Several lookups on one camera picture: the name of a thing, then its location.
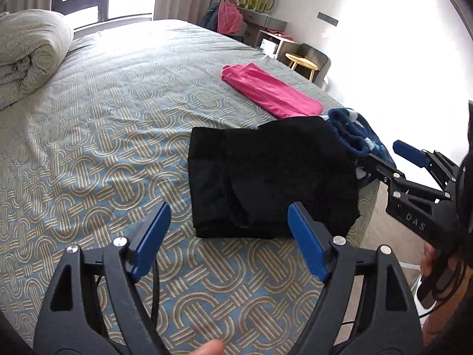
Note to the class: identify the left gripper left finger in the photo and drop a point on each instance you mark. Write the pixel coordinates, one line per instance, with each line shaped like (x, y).
(71, 320)

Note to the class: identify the folded beige quilt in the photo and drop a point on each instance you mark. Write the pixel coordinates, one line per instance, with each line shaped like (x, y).
(33, 45)

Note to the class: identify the pink bag on chair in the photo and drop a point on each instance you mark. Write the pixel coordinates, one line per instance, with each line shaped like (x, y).
(230, 20)

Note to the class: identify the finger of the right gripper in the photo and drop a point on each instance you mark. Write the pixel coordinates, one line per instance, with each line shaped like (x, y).
(442, 169)
(396, 180)

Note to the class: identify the grey dressing table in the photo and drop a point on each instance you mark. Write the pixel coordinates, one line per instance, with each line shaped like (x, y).
(257, 21)

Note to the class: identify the black pants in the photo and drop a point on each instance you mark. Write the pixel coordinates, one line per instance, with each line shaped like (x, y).
(242, 181)

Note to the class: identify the blue white knit garment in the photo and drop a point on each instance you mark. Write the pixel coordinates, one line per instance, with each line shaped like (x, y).
(359, 139)

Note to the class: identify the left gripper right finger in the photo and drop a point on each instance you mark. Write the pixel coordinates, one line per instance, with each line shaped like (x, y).
(386, 321)

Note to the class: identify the person's right hand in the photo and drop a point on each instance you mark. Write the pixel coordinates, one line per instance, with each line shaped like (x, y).
(437, 319)

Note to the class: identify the patterned blue beige bedspread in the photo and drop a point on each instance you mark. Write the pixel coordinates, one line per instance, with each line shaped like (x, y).
(105, 140)

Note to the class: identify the person's left hand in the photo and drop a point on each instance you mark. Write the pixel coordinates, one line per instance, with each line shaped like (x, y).
(212, 347)

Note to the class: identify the round yellow wooden stool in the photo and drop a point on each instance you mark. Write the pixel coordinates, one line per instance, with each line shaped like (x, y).
(296, 61)

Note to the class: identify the pink folded garment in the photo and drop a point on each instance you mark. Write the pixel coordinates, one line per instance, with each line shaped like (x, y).
(273, 95)

